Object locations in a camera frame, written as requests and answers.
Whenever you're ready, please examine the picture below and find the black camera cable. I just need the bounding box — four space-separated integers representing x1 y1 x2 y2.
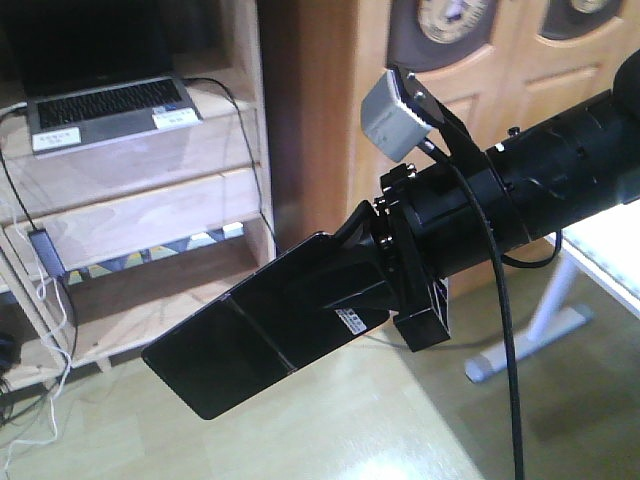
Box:
419 137 564 480

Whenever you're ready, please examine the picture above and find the wooden wardrobe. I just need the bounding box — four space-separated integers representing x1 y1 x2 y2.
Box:
257 0 640 296

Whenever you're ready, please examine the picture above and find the grey usb hub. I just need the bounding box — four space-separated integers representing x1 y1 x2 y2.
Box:
28 229 66 279

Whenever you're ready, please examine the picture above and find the grey laptop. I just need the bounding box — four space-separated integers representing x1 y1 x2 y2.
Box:
1 1 202 156

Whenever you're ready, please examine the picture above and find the white table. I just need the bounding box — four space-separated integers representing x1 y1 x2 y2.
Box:
464 202 640 384

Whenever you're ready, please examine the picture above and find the black foldable smartphone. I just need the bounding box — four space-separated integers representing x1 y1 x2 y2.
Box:
142 233 390 420

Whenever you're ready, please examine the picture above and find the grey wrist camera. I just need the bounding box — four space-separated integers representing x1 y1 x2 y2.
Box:
360 70 433 163

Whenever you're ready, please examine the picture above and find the black right laptop cable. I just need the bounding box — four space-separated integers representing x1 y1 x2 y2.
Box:
182 77 279 261

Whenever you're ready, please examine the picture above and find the white laptop cable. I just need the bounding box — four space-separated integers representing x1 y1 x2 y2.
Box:
0 199 74 456

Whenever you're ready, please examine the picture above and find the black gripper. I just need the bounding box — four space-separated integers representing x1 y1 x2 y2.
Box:
284 164 490 352

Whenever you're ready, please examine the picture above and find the black laptop cable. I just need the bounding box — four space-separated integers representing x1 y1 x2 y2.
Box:
182 77 279 261
0 104 79 371

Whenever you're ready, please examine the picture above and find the wooden desk shelf unit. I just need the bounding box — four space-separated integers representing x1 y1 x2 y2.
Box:
1 1 275 389

